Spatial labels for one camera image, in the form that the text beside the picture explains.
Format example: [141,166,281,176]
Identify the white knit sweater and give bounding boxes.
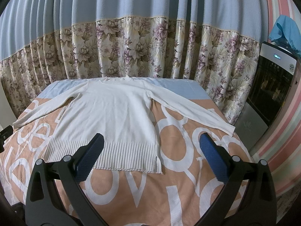
[13,77,235,173]

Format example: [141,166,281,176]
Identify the orange blue lettered bedspread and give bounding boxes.
[1,78,251,225]

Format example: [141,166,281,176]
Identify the blue floral curtain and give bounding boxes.
[1,0,268,124]

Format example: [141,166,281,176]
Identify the black silver water dispenser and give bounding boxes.
[235,42,297,150]

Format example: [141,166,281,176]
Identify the blue cloth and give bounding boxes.
[269,15,300,58]

